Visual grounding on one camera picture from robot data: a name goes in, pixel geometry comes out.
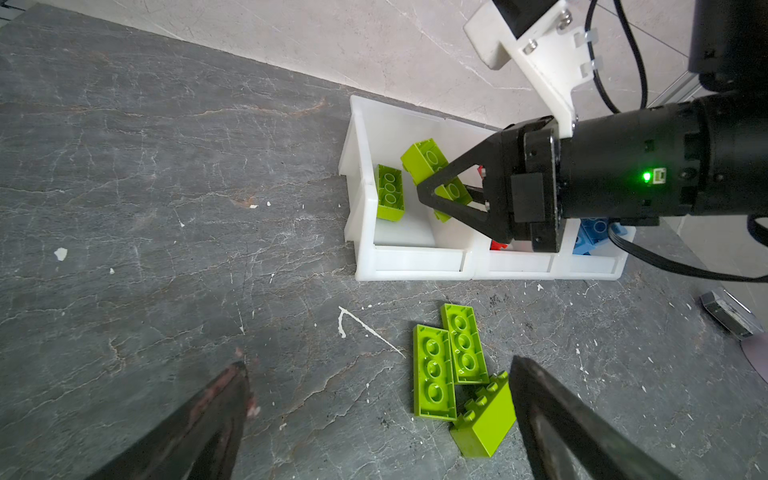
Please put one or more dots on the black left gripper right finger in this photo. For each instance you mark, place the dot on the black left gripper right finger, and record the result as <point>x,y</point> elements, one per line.
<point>557,427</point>

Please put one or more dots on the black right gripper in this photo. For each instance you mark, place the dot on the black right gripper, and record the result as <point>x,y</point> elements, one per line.
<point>634,167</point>

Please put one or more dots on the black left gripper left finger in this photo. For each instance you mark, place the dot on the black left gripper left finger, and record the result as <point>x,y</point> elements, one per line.
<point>200,440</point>

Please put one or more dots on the green lego brick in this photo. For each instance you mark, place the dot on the green lego brick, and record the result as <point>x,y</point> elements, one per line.
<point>424,159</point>
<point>434,393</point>
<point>469,366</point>
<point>389,185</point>

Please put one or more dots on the blue lego brick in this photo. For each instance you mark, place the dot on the blue lego brick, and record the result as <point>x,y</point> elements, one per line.
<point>595,232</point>

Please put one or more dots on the green lego brick top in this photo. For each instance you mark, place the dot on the green lego brick top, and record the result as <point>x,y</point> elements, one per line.
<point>389,185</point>

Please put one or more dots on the white left plastic bin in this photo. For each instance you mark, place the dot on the white left plastic bin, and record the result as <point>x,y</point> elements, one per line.
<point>419,246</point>

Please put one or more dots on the white right plastic bin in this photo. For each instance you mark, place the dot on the white right plastic bin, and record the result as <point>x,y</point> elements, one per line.
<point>606,262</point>

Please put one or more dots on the small clear case clock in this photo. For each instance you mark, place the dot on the small clear case clock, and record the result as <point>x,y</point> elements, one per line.
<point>732,314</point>

